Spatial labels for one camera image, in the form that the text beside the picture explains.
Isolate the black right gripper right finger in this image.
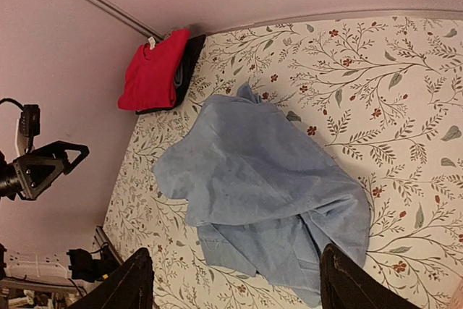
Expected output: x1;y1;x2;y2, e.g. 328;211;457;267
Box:
320;244;416;309

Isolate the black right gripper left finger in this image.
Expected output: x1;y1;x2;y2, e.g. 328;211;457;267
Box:
69;247;154;309

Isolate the red t-shirt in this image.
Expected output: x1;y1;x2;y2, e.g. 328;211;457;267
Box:
118;29;190;111

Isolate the floral patterned tablecloth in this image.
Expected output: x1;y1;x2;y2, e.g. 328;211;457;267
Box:
103;16;462;308

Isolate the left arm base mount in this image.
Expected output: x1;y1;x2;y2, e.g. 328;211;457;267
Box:
67;245;120;283

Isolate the folded black striped garment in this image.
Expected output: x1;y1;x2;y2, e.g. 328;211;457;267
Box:
135;34;206;115

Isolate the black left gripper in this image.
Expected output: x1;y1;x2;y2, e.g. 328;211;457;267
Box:
1;141;89;201

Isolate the light blue shirt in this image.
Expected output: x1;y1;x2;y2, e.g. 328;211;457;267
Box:
153;84;370;305

